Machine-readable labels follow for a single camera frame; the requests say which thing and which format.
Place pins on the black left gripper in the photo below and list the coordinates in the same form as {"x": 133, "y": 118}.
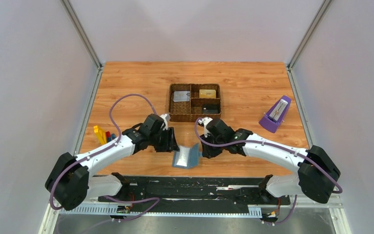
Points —
{"x": 170, "y": 145}

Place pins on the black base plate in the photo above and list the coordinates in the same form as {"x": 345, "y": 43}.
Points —
{"x": 182, "y": 194}

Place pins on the aluminium frame rail right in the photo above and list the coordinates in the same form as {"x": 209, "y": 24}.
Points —
{"x": 300, "y": 91}

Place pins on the silver card in basket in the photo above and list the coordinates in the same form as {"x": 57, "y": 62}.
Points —
{"x": 181, "y": 96}

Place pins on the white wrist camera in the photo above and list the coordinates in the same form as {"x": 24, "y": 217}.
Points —
{"x": 165, "y": 117}
{"x": 204, "y": 121}

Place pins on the white slotted cable duct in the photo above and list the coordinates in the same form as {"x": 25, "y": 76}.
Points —
{"x": 252, "y": 211}

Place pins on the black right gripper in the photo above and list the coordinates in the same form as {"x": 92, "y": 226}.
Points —
{"x": 208, "y": 153}

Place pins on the brown woven divided basket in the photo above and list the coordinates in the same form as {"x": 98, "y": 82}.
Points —
{"x": 192, "y": 110}

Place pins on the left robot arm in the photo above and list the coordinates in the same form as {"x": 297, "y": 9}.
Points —
{"x": 74, "y": 179}

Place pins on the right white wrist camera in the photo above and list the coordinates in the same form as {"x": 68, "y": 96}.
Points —
{"x": 204, "y": 121}

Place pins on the gold card in basket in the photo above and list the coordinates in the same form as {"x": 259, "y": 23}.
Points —
{"x": 207, "y": 93}

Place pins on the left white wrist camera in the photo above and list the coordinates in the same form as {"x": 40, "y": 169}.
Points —
{"x": 165, "y": 117}

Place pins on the black VIP card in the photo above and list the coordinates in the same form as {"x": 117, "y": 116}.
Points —
{"x": 210, "y": 111}

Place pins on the purple metronome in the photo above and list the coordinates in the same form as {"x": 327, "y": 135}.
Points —
{"x": 274, "y": 117}

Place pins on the aluminium frame rail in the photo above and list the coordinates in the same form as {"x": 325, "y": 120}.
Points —
{"x": 300, "y": 91}
{"x": 96, "y": 69}

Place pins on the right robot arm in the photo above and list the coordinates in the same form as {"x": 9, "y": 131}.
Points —
{"x": 313, "y": 173}

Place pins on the aluminium frame rail left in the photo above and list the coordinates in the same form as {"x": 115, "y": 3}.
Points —
{"x": 96, "y": 69}

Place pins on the teal leather card holder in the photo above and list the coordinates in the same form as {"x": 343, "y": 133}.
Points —
{"x": 187, "y": 157}

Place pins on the yellow toy block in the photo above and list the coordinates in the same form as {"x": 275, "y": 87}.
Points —
{"x": 100, "y": 134}

